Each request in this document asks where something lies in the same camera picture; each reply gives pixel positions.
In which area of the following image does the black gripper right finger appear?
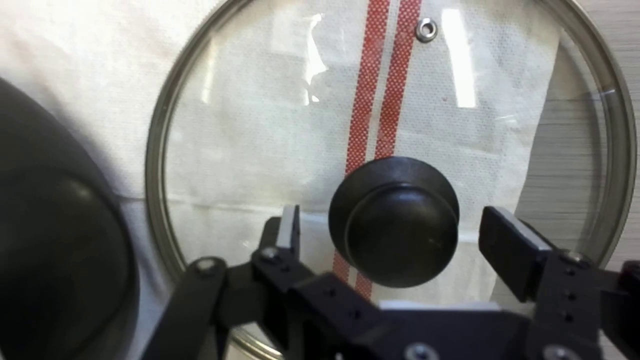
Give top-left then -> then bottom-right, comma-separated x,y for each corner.
479,205 -> 601,319

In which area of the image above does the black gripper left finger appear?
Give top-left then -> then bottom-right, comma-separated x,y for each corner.
253,205 -> 315,314

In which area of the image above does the glass pot lid black knob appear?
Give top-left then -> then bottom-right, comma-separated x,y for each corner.
144,0 -> 639,360

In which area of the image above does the black cooking pot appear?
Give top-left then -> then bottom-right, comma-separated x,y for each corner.
0,79 -> 138,360

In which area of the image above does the white red-striped kitchen towel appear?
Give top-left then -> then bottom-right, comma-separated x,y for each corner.
0,0 -> 640,360

